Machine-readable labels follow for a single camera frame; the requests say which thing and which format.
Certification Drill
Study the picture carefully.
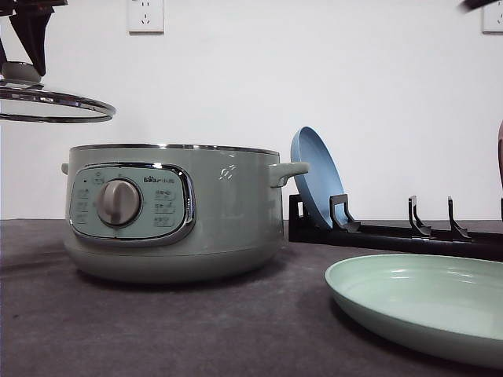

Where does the white wall socket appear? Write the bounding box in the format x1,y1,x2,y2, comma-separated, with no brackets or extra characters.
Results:
478,1,503,38
125,0,165,38

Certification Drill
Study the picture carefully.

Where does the green electric steamer pot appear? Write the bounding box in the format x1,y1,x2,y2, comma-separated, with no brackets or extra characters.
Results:
61,144,310,285

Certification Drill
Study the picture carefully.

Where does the maroon plate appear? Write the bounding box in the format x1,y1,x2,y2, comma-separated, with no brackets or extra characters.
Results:
497,120,503,195

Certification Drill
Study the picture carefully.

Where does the green plate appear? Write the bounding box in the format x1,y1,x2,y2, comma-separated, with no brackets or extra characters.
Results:
325,254,503,370

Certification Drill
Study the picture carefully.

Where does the glass lid with green knob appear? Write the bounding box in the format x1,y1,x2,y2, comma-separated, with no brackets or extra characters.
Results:
0,61,116,123

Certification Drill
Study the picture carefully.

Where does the white wall socket right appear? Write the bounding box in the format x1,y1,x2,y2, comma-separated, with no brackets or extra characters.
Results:
478,1,503,38

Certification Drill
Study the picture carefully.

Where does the blue plate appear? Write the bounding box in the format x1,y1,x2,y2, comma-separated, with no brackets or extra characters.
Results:
290,126,347,228

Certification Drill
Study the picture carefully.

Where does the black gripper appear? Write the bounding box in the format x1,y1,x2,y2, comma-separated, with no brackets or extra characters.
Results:
0,0,70,76
458,0,503,13

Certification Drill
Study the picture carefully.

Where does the black plate rack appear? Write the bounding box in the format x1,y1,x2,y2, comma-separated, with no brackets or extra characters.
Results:
288,194,503,261

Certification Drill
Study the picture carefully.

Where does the white wall socket left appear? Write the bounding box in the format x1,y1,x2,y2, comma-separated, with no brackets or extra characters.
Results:
125,0,165,38

